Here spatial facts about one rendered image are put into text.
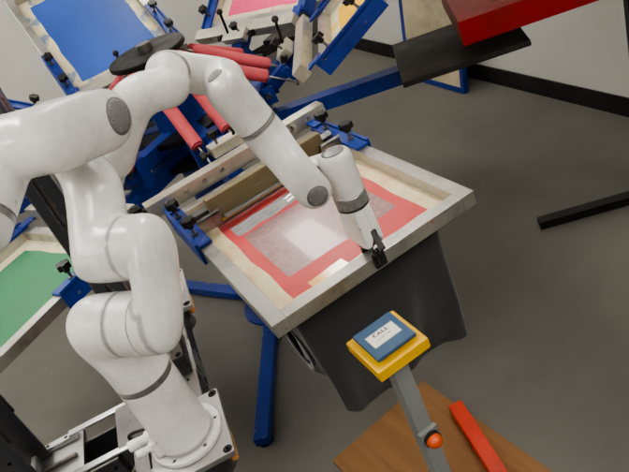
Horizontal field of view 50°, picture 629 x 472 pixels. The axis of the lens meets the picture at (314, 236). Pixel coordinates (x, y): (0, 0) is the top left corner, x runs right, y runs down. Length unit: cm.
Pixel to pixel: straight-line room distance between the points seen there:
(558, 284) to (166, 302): 213
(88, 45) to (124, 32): 18
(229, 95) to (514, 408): 160
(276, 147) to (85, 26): 244
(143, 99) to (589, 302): 198
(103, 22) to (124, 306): 281
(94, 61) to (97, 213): 253
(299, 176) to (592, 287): 173
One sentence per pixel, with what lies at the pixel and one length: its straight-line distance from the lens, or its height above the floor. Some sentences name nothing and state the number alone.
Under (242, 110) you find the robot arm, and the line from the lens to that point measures 132.
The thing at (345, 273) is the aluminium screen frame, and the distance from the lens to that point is 155.
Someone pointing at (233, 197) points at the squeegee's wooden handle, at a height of 104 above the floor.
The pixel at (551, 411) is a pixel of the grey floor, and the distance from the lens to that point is 247.
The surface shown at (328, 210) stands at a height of 97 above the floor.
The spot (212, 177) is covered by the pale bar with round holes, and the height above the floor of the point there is 102.
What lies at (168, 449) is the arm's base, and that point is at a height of 117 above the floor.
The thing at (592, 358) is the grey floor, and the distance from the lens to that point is 260.
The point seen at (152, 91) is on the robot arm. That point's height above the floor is 159.
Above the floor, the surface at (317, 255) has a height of 98.
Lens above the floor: 194
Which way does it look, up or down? 32 degrees down
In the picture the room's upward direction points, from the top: 24 degrees counter-clockwise
